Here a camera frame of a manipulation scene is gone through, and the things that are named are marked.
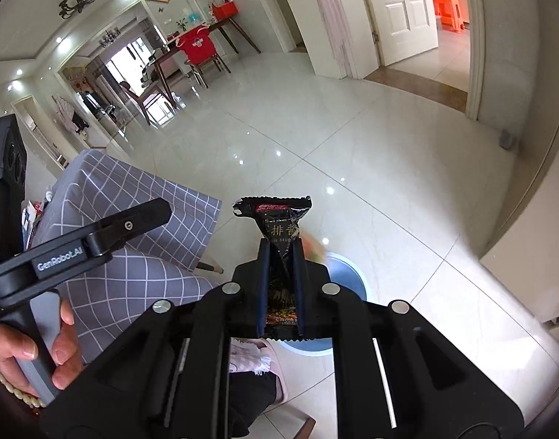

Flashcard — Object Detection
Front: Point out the white bead bracelet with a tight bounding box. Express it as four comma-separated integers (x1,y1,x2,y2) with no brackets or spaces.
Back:
0,350,48,409

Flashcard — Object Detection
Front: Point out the white panelled door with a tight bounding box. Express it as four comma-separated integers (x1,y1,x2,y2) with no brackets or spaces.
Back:
353,0,440,67

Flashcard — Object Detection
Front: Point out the blue trash bin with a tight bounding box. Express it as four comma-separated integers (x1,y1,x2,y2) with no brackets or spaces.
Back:
279,251,368,358

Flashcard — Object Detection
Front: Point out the pink slipper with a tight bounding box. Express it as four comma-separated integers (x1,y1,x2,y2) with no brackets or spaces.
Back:
228,337,288,404

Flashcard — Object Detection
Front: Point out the red covered chair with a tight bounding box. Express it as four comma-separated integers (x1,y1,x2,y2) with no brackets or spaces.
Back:
174,26,231,89

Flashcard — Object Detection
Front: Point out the red bag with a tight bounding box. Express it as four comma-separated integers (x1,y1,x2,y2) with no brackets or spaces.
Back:
209,0,239,19

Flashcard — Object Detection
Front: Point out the orange plastic stool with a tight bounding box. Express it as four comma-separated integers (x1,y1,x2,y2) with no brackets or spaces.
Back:
432,0,469,32

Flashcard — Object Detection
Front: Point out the black snack packet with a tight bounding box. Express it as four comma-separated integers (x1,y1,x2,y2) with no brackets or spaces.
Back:
232,196,313,342

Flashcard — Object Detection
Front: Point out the coat rack with clothes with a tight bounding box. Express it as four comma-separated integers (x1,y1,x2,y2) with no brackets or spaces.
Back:
55,95,92,137

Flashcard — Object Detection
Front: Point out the wooden chair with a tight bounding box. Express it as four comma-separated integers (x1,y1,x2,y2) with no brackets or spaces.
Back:
123,85,176,127

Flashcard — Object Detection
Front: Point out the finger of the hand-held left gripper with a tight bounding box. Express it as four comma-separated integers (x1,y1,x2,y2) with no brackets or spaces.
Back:
86,198,173,258

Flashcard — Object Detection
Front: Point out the grey checked tablecloth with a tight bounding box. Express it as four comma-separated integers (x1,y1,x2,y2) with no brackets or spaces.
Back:
30,149,224,367

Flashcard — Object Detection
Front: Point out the person's dark trouser leg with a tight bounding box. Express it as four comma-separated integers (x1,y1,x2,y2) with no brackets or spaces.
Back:
228,369,281,428

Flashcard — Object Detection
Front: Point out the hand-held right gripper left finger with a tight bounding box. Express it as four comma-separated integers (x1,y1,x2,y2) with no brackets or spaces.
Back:
39,240,271,439

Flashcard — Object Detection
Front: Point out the beige cabinet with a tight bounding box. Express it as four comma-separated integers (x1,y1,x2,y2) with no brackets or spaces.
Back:
480,119,559,326

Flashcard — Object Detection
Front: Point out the wooden dining table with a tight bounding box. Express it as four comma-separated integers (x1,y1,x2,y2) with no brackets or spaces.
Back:
146,17,262,125

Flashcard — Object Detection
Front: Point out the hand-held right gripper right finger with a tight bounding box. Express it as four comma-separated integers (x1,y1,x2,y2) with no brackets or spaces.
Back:
293,240,524,439

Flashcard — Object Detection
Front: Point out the person's left hand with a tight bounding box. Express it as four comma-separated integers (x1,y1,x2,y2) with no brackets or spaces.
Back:
0,299,85,395

